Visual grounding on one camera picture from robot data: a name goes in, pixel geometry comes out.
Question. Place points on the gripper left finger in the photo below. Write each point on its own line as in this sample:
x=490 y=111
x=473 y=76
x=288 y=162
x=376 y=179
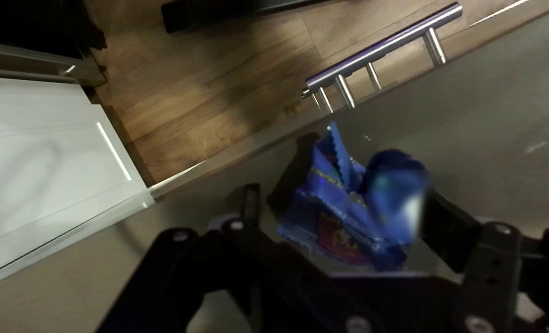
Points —
x=177 y=268

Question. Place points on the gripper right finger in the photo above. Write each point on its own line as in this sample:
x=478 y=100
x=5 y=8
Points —
x=491 y=263

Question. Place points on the blue snack packet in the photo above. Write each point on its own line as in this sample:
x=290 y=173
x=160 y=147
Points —
x=334 y=208

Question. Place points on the black bar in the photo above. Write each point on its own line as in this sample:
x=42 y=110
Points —
x=218 y=11

